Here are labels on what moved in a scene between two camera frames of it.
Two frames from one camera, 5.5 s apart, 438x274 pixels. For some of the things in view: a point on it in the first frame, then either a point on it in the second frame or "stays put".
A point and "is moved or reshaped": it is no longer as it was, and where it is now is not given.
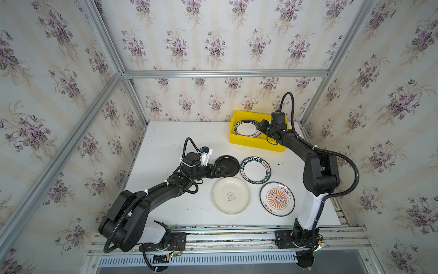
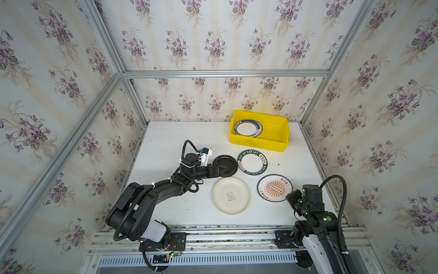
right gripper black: (265, 127) → (293, 198)
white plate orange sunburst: (277, 198) is moved or reshaped
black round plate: (231, 162) stays put
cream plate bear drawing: (231, 195) stays put
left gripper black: (212, 170) stays put
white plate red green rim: (247, 128) stays put
